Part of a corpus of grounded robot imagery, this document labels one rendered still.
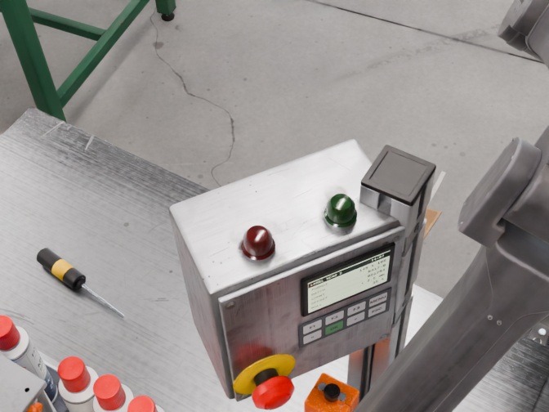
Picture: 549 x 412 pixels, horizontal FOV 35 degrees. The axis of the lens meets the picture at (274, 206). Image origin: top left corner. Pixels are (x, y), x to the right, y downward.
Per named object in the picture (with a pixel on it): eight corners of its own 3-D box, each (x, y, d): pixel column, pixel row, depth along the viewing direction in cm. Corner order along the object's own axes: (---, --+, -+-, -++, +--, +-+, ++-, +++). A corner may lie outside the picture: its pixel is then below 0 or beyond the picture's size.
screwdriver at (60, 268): (37, 264, 144) (32, 254, 142) (50, 253, 146) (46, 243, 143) (121, 330, 136) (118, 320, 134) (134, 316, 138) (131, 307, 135)
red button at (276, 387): (243, 373, 75) (256, 402, 73) (283, 356, 76) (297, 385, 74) (246, 391, 78) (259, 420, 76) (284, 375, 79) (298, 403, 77)
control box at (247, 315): (192, 321, 85) (166, 204, 70) (348, 258, 88) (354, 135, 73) (232, 409, 79) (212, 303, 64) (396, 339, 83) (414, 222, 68)
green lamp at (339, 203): (318, 211, 69) (318, 194, 67) (347, 199, 69) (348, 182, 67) (332, 235, 67) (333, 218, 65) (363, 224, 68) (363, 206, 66)
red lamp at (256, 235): (236, 243, 67) (234, 226, 65) (267, 230, 68) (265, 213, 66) (249, 268, 66) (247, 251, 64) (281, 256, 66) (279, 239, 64)
